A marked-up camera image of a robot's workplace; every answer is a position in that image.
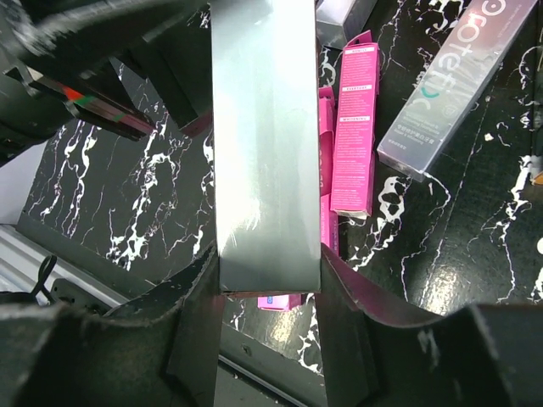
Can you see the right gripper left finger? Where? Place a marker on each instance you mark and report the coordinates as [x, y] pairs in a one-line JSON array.
[[159, 349]]

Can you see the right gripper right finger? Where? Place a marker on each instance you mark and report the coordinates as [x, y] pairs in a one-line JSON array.
[[379, 350]]

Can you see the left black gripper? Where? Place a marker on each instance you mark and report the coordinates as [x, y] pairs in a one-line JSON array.
[[56, 65]]

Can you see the grey Protefix toothpaste box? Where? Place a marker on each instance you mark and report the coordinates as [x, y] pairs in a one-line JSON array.
[[454, 81]]

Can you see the silver grey toothpaste box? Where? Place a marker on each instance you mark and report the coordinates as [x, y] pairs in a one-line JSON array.
[[339, 21]]

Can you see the pink BeYou box front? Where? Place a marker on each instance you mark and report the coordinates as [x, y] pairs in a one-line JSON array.
[[280, 303]]

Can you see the pink beyou box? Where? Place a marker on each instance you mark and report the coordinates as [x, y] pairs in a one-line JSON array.
[[280, 303], [353, 160], [329, 220]]

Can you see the pink BeYou box middle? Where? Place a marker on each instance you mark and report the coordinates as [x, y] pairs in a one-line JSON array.
[[329, 220]]

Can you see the pink BeYou box back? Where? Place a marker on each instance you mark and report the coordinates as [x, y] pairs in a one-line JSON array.
[[353, 160]]

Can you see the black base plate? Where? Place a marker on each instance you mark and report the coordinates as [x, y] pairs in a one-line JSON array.
[[279, 348]]

